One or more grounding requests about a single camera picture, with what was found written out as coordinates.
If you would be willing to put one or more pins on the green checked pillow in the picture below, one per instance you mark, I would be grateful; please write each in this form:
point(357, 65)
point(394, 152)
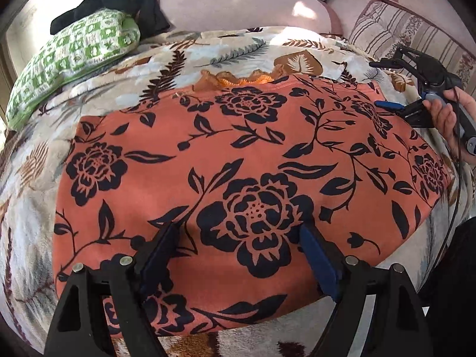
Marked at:
point(74, 52)

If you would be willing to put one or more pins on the pink quilted bolster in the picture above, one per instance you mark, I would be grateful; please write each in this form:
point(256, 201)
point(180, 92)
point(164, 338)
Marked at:
point(241, 7)

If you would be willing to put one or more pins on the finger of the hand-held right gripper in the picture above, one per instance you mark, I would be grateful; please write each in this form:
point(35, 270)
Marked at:
point(390, 63)
point(388, 106)

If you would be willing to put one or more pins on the orange black floral shirt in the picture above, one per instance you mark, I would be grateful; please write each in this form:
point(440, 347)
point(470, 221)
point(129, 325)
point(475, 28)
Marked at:
point(241, 137)

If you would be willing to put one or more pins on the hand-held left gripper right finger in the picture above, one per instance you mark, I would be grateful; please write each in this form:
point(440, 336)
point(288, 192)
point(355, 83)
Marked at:
point(320, 266)

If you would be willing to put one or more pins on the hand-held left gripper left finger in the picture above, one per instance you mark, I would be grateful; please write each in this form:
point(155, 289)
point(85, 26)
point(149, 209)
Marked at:
point(160, 256)

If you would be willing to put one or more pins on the black garment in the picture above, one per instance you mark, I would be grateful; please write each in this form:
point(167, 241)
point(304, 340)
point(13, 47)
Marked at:
point(145, 3)

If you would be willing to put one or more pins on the striped floral cushion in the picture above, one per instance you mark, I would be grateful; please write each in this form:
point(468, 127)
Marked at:
point(401, 26)

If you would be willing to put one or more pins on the cream leaf print blanket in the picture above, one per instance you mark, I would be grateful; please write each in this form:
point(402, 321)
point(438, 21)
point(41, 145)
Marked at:
point(223, 50)

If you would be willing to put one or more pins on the person's dark clothing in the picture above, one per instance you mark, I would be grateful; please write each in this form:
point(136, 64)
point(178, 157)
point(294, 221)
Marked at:
point(457, 286)

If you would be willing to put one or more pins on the person's right hand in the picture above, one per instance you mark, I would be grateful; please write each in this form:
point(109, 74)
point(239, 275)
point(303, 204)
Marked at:
point(443, 117)

